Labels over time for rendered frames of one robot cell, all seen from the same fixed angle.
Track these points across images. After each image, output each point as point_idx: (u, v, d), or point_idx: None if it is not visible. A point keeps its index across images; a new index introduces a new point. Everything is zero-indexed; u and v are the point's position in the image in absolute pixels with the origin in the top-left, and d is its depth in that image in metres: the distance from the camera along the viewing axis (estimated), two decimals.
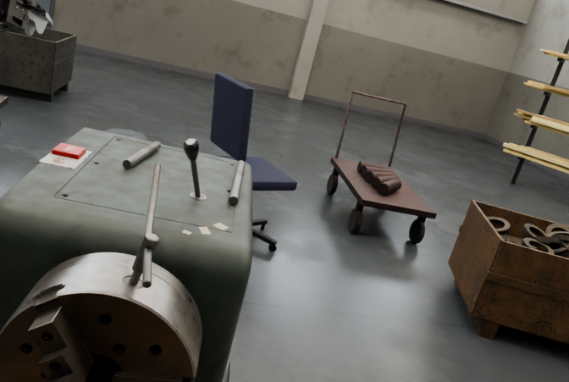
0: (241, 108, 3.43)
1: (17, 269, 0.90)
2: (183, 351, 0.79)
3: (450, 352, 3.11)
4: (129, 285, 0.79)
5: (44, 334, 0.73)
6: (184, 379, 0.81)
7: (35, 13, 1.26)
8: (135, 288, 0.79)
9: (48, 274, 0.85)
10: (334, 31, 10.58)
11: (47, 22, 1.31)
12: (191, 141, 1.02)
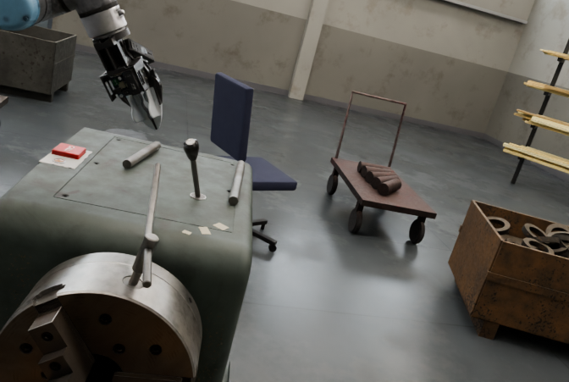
0: (241, 108, 3.43)
1: (17, 269, 0.90)
2: (183, 351, 0.79)
3: (450, 352, 3.11)
4: (129, 285, 0.79)
5: (44, 334, 0.73)
6: (184, 379, 0.81)
7: (151, 96, 1.04)
8: (135, 288, 0.79)
9: (48, 274, 0.85)
10: (334, 31, 10.58)
11: (157, 119, 1.07)
12: (191, 141, 1.02)
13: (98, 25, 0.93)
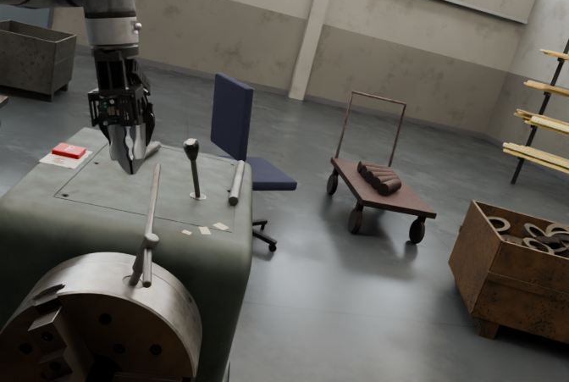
0: (241, 108, 3.43)
1: (17, 269, 0.90)
2: (183, 351, 0.79)
3: (450, 352, 3.11)
4: (129, 285, 0.79)
5: (44, 334, 0.73)
6: (184, 379, 0.81)
7: (140, 133, 0.84)
8: (135, 288, 0.79)
9: (48, 274, 0.85)
10: (334, 31, 10.58)
11: (135, 163, 0.86)
12: (191, 141, 1.02)
13: (107, 32, 0.75)
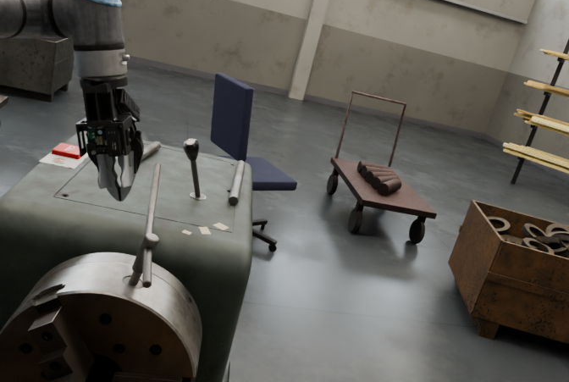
0: (241, 108, 3.43)
1: (17, 269, 0.90)
2: (183, 351, 0.79)
3: (450, 352, 3.11)
4: (129, 285, 0.79)
5: (44, 334, 0.73)
6: (184, 379, 0.81)
7: (128, 161, 0.85)
8: (135, 288, 0.79)
9: (48, 274, 0.85)
10: (334, 31, 10.58)
11: (124, 189, 0.87)
12: (191, 141, 1.02)
13: (95, 65, 0.76)
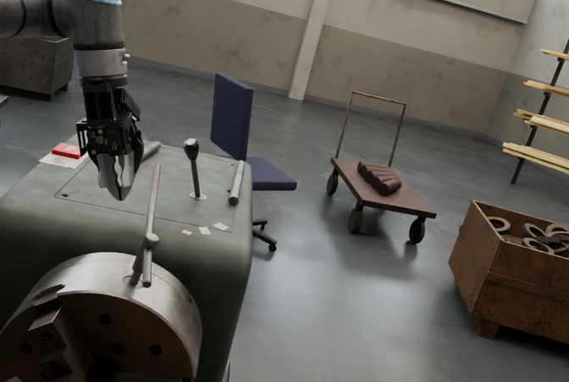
0: (241, 108, 3.43)
1: (17, 269, 0.90)
2: (183, 351, 0.79)
3: (450, 352, 3.11)
4: (129, 285, 0.79)
5: (44, 334, 0.73)
6: (184, 379, 0.81)
7: (129, 161, 0.85)
8: (135, 288, 0.79)
9: (48, 274, 0.85)
10: (334, 31, 10.58)
11: (124, 189, 0.87)
12: (191, 141, 1.02)
13: (95, 64, 0.76)
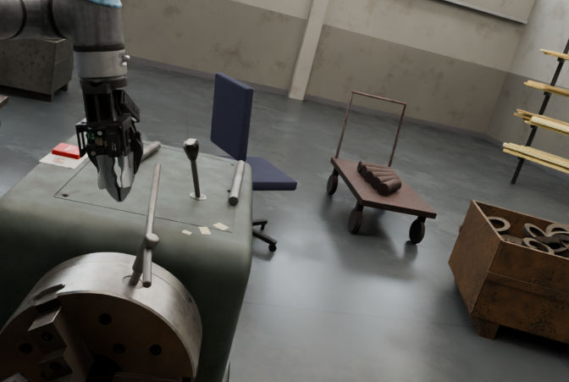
0: (241, 108, 3.43)
1: (17, 269, 0.90)
2: (183, 351, 0.79)
3: (450, 352, 3.11)
4: (129, 285, 0.79)
5: (44, 334, 0.73)
6: (184, 379, 0.81)
7: (128, 162, 0.85)
8: (135, 288, 0.79)
9: (48, 274, 0.85)
10: (334, 31, 10.58)
11: (124, 190, 0.87)
12: (191, 141, 1.02)
13: (95, 66, 0.76)
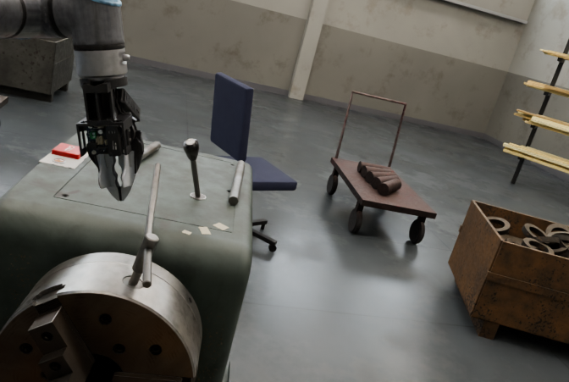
0: (241, 108, 3.43)
1: (17, 269, 0.90)
2: (183, 351, 0.79)
3: (450, 352, 3.11)
4: (129, 285, 0.79)
5: (44, 334, 0.73)
6: (184, 379, 0.81)
7: (129, 161, 0.85)
8: (135, 288, 0.79)
9: (48, 274, 0.85)
10: (334, 31, 10.58)
11: (124, 189, 0.87)
12: (191, 141, 1.02)
13: (95, 64, 0.76)
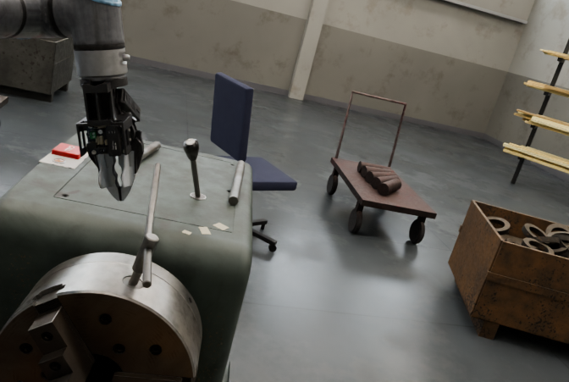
0: (241, 108, 3.43)
1: (17, 269, 0.90)
2: (183, 351, 0.79)
3: (450, 352, 3.11)
4: (129, 285, 0.79)
5: (44, 334, 0.73)
6: (184, 379, 0.81)
7: (129, 161, 0.85)
8: (135, 288, 0.79)
9: (48, 274, 0.85)
10: (334, 31, 10.58)
11: (124, 189, 0.87)
12: (191, 141, 1.02)
13: (96, 64, 0.76)
